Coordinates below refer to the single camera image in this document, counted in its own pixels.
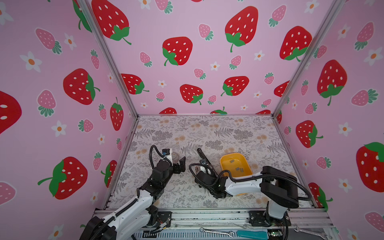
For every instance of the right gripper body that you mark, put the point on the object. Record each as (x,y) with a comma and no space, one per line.
(211,176)

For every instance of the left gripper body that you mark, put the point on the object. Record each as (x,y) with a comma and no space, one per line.
(174,169)

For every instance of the black stapler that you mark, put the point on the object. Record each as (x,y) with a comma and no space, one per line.
(205,159)

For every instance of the yellow plastic tray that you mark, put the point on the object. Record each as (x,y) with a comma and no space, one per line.
(235,165)

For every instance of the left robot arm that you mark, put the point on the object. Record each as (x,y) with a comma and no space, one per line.
(140,210)

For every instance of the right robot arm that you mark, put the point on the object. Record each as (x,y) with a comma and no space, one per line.
(283,190)

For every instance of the clear tape roll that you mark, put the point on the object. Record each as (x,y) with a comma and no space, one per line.
(175,157)

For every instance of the silver wrench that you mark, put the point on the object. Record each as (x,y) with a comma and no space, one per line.
(231,234)
(321,235)

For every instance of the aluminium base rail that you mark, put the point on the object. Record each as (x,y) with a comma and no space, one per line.
(185,224)

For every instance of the teal handled tool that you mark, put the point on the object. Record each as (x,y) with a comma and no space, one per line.
(258,235)

